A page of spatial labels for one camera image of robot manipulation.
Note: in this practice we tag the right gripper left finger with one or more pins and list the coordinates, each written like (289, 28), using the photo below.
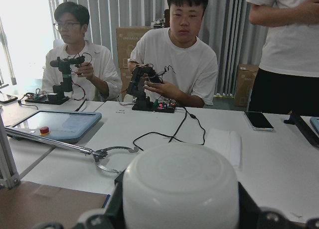
(109, 217)

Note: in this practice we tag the person holding black device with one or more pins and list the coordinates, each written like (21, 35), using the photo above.
(189, 65)

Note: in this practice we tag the aluminium frame post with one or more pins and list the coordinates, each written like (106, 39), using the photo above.
(9, 176)

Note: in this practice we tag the cardboard box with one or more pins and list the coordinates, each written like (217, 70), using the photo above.
(245, 80)
(127, 38)

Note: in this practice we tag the standing person holding laptop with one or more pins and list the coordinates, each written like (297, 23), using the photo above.
(288, 75)

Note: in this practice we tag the white plastic cup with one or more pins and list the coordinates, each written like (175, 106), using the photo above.
(180, 186)

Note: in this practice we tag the green handled reacher grabber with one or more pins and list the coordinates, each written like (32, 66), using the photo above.
(97, 155)

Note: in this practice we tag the black smartphone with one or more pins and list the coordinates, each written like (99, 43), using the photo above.
(258, 121)

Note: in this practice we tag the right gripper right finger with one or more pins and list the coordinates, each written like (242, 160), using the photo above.
(252, 217)

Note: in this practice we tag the man with glasses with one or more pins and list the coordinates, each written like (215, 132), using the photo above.
(97, 79)

